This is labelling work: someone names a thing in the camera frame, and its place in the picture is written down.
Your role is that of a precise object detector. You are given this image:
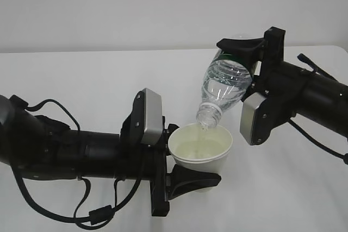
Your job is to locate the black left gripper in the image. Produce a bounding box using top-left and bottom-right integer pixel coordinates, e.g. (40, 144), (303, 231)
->
(119, 92), (221, 210)

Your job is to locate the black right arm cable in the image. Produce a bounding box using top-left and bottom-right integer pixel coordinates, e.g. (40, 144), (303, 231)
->
(288, 53), (348, 165)

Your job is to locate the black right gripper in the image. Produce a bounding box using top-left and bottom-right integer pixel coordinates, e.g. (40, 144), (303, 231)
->
(216, 27), (304, 145)

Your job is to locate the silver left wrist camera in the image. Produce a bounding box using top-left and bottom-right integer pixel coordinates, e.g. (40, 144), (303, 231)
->
(141, 88), (163, 146)

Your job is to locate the clear plastic water bottle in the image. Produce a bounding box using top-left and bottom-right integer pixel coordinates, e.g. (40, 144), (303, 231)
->
(196, 37), (256, 129)

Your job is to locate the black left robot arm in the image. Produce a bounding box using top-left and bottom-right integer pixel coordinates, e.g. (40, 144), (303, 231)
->
(1, 89), (221, 216)

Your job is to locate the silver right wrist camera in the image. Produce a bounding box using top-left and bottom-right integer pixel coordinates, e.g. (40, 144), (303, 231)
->
(239, 92), (266, 146)

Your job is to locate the white paper cup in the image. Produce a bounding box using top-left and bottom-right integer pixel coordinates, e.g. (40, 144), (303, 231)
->
(168, 123), (233, 174)

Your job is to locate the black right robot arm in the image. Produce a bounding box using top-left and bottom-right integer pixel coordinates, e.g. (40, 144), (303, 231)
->
(216, 27), (347, 146)

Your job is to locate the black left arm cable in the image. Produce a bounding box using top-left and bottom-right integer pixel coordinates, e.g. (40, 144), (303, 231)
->
(12, 98), (145, 230)

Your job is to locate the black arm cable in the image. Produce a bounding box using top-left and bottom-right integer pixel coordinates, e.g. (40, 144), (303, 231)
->
(288, 53), (348, 165)
(12, 98), (145, 230)

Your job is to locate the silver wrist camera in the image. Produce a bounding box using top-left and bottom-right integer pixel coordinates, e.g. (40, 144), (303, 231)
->
(239, 92), (266, 146)
(141, 88), (163, 146)

